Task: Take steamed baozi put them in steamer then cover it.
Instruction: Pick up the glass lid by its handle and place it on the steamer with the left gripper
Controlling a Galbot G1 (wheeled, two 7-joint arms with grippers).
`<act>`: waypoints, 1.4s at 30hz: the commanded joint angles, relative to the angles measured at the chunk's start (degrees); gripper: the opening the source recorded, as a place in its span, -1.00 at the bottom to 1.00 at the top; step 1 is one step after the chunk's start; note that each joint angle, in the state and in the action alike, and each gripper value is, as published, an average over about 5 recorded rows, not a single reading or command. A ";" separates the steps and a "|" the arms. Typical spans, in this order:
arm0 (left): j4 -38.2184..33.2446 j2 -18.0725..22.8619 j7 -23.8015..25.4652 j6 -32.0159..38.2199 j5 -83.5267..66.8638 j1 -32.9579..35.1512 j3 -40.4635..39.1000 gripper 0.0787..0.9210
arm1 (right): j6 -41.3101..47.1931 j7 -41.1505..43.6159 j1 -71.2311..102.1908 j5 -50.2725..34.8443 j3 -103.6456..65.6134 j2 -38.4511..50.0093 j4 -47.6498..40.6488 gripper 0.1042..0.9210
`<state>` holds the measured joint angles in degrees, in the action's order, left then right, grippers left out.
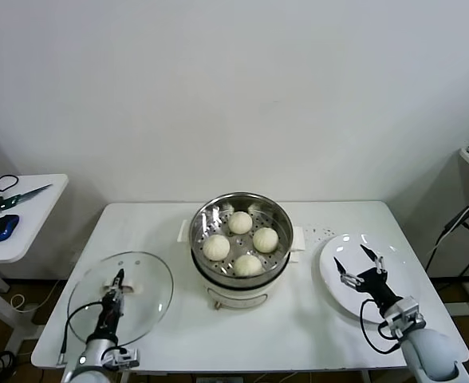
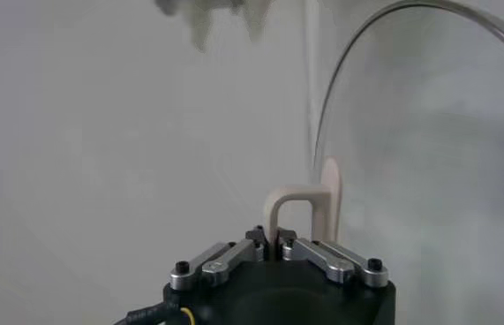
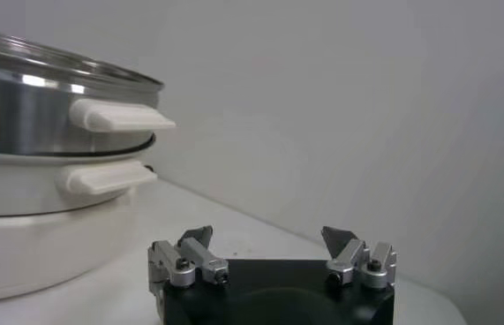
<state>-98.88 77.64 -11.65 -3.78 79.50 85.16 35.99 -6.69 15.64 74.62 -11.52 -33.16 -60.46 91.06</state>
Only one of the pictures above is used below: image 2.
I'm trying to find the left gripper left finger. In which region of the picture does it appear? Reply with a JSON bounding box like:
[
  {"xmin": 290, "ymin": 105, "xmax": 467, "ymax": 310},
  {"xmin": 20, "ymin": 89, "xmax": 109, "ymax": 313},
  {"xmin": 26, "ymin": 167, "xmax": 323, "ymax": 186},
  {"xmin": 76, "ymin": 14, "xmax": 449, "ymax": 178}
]
[{"xmin": 169, "ymin": 227, "xmax": 275, "ymax": 292}]

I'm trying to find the round glass pot lid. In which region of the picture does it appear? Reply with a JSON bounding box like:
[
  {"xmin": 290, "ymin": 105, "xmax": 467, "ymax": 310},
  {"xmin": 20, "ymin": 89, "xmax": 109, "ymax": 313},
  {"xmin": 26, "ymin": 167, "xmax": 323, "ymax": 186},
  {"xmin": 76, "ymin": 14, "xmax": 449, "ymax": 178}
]
[{"xmin": 262, "ymin": 0, "xmax": 504, "ymax": 325}]

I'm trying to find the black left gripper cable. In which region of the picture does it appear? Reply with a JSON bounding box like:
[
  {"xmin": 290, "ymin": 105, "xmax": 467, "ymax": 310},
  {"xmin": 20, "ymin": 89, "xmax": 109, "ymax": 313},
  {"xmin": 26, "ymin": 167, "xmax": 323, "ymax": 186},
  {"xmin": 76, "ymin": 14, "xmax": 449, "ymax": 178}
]
[{"xmin": 113, "ymin": 301, "xmax": 196, "ymax": 325}]

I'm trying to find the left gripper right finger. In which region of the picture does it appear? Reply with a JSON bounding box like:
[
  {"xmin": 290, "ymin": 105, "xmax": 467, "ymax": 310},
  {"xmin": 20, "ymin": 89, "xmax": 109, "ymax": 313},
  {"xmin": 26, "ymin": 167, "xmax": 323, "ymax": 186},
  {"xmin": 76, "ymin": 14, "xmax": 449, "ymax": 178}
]
[{"xmin": 276, "ymin": 227, "xmax": 390, "ymax": 289}]

